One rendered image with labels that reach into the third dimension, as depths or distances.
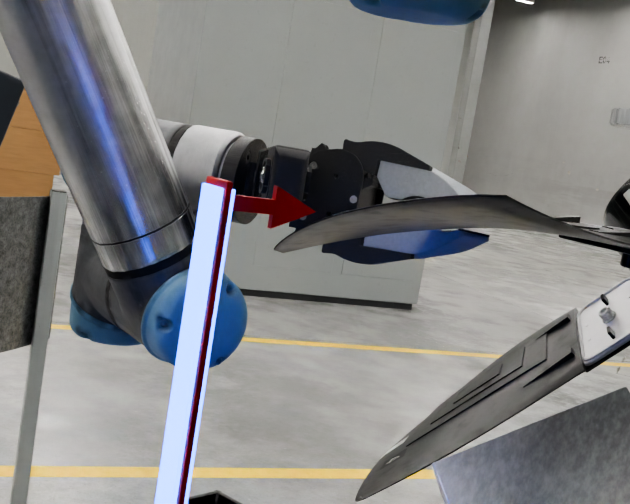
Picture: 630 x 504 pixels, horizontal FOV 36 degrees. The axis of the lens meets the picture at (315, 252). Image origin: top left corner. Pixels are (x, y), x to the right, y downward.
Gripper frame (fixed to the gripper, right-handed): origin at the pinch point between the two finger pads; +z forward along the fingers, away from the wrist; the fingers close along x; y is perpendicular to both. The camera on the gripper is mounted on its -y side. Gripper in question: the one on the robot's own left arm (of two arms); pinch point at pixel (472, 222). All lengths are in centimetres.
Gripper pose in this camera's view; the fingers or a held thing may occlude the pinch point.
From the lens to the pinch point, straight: 71.6
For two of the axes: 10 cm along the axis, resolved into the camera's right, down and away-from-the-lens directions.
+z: 9.3, 2.0, -3.2
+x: -2.0, 9.8, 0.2
